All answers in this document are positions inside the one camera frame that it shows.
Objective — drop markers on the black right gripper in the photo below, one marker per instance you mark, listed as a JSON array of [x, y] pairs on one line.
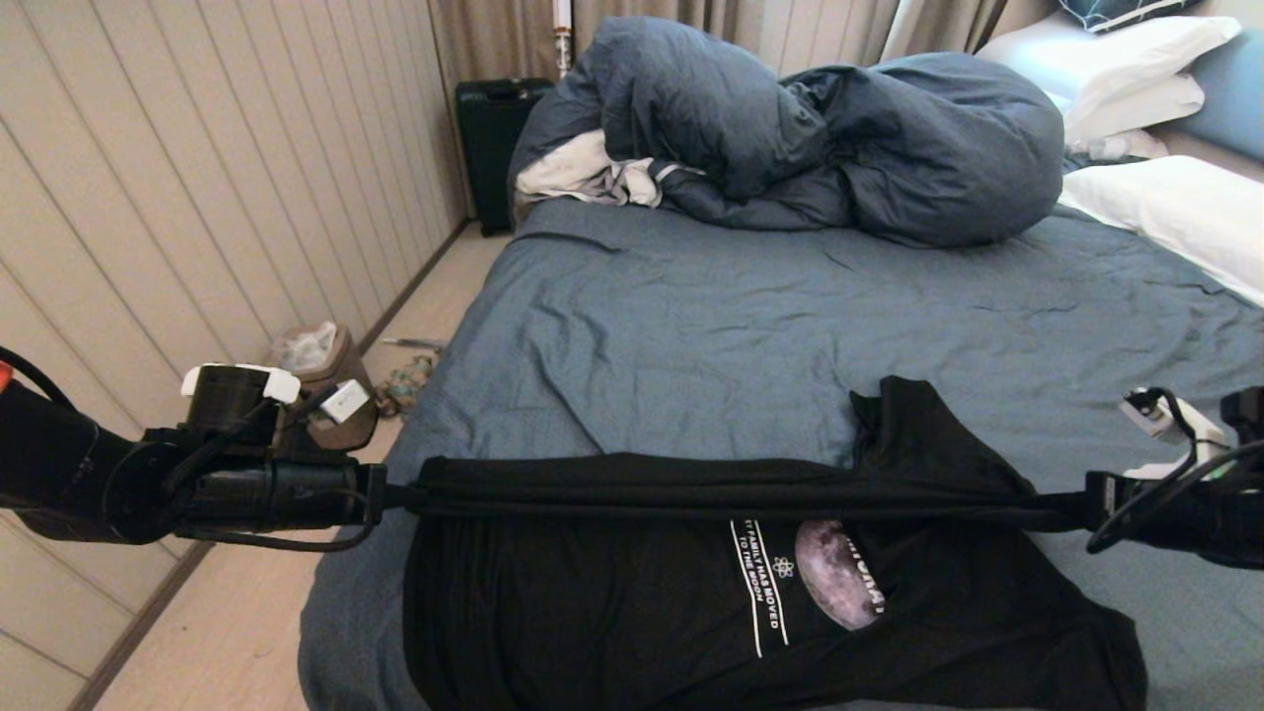
[[1155, 513]]

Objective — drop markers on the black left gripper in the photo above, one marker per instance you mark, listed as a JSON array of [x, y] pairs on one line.
[[286, 494]]

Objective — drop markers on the black moon print t-shirt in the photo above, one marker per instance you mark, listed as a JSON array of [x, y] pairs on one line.
[[642, 592]]

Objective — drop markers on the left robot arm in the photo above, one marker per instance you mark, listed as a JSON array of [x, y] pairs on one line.
[[89, 474]]

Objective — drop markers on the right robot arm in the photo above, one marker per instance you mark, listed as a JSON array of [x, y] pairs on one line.
[[1234, 504]]

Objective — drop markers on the multicoloured rag mop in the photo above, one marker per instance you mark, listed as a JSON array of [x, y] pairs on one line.
[[407, 383]]

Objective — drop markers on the beige trash bin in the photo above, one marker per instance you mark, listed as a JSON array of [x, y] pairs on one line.
[[336, 380]]

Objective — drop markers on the clear plastic bin bag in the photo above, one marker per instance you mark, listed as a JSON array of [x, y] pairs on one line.
[[306, 346]]

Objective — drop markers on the long white pillow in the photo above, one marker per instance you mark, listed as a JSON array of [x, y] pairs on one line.
[[1185, 212]]

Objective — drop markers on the blue bed sheet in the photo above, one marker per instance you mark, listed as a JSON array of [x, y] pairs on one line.
[[691, 326]]

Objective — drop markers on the black suitcase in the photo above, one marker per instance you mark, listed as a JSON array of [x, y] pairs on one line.
[[494, 148]]

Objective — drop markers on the white crumpled cloth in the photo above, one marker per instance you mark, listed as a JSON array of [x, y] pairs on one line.
[[578, 168]]

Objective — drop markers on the flat white pillow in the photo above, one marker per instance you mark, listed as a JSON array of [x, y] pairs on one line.
[[1145, 111]]

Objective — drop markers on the light blue headboard cushion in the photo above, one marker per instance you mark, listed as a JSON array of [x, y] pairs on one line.
[[1234, 99]]

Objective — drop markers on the dark blue duvet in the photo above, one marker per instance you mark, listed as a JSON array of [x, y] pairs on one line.
[[889, 148]]

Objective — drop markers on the large white pillow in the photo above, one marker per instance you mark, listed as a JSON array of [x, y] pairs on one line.
[[1136, 54]]

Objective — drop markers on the beige curtain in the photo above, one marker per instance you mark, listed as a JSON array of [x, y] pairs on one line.
[[494, 39]]

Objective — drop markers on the dark patterned cushion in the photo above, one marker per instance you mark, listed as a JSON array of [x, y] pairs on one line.
[[1116, 12]]

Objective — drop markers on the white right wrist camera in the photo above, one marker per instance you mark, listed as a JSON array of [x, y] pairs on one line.
[[1170, 425]]

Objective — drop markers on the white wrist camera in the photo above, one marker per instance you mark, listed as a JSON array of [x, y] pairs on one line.
[[1170, 425], [344, 401]]

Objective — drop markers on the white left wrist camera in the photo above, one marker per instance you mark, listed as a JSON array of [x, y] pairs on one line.
[[344, 401]]

